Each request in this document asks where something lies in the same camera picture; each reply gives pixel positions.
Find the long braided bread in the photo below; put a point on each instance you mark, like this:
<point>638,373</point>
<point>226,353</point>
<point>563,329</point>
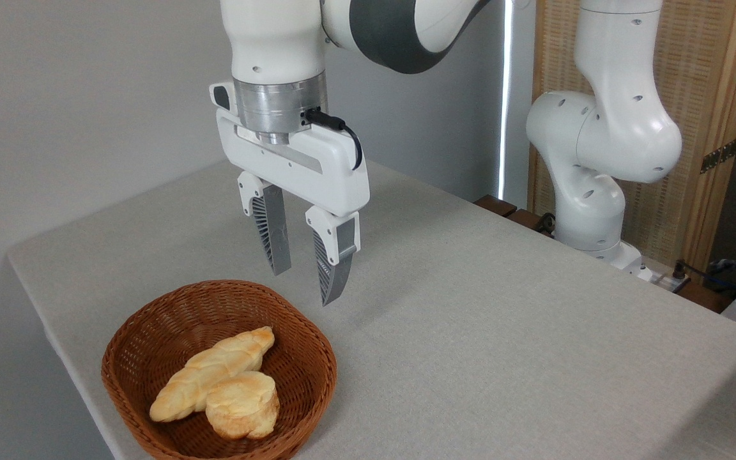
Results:
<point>214,367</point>

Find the dark wooden slat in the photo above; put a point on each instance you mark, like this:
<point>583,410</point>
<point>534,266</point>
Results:
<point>494,204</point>
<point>524,218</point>

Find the round bread roll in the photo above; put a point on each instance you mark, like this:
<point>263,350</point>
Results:
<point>243,406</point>

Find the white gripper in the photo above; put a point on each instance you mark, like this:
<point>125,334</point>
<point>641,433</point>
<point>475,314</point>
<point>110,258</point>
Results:
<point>317,169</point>

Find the brown wicker basket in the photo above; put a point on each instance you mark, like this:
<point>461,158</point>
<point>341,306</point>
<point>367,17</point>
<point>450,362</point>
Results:
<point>170,313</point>

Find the metal screen hinge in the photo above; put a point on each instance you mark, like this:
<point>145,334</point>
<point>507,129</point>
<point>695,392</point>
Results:
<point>719,155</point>

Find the wooden rattan folding screen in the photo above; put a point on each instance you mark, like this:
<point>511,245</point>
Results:
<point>700,64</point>

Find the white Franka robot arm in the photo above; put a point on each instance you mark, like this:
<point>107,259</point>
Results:
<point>598,128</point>

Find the black plug at robot base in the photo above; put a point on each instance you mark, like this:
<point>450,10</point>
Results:
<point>680,269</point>

